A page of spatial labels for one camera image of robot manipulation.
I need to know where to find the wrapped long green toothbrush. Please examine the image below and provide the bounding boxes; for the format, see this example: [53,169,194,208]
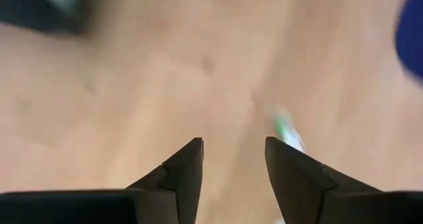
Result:
[266,103,307,154]

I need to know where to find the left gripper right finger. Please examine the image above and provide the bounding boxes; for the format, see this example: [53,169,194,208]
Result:
[265,136,423,224]

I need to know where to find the purple knitted cloth mat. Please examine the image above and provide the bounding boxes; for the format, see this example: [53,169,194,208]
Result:
[394,0,423,83]

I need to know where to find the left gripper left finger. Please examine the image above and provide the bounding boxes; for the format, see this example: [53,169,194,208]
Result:
[0,137,204,224]

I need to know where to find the black plastic basket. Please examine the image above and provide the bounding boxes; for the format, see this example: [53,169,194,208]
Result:
[0,0,89,35]

